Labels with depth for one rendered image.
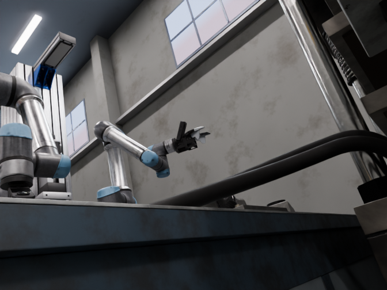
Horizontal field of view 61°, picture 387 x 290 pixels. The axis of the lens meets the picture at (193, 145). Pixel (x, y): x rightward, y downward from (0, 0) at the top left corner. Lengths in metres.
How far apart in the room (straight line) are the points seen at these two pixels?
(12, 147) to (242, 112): 4.09
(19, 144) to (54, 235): 0.66
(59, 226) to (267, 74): 4.53
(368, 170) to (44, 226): 0.69
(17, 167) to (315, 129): 3.69
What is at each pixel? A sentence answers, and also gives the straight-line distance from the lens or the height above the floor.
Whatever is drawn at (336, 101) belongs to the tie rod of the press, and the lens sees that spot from 0.87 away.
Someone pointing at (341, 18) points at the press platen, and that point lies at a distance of 1.03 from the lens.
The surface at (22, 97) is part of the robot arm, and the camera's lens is 1.30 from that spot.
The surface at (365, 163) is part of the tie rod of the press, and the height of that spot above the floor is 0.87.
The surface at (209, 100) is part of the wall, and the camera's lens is 5.22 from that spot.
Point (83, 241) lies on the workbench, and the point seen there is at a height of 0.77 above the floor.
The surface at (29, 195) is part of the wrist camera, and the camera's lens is 0.80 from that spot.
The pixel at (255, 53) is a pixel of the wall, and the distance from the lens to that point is 4.97.
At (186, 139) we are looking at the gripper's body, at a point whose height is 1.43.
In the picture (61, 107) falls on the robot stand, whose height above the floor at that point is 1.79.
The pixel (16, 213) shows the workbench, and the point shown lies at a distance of 0.27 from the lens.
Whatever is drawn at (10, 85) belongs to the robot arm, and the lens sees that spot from 1.32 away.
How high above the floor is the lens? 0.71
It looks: 23 degrees up
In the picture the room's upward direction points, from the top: 15 degrees counter-clockwise
